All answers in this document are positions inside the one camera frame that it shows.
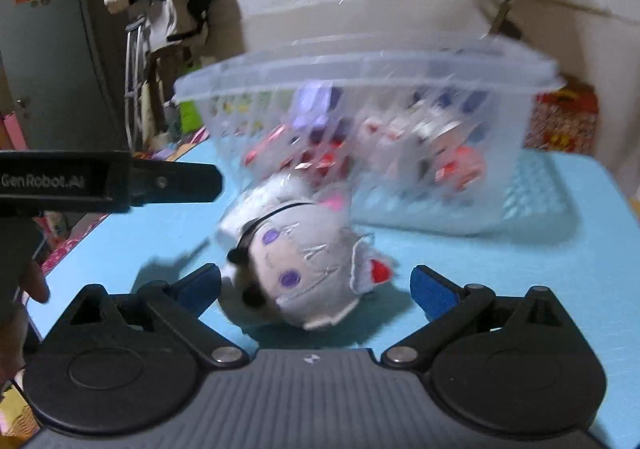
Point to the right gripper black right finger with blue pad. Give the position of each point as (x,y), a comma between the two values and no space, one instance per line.
(501,364)

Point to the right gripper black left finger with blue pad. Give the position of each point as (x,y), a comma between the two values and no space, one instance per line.
(116,364)

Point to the grey cat plush toy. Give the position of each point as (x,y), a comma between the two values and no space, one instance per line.
(294,257)

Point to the purple small box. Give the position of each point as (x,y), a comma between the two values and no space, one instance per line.
(311,105)

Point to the black white small box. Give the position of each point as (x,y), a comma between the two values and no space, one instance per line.
(440,128)

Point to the red white box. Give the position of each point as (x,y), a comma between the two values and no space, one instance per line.
(289,149)

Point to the pink white medicine box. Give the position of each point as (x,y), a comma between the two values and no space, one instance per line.
(462,170)

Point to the person left hand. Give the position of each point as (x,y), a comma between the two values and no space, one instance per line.
(21,239)

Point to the grey cabinet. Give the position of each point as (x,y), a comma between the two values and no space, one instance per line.
(56,77)

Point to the metal crutch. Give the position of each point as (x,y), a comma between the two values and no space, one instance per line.
(134,78)

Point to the clear plastic basket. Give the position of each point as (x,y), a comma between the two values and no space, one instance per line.
(385,84)

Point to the red patterned gift box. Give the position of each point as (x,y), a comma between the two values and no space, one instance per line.
(565,120)

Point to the black power adapter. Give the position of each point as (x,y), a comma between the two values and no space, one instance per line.
(502,25)

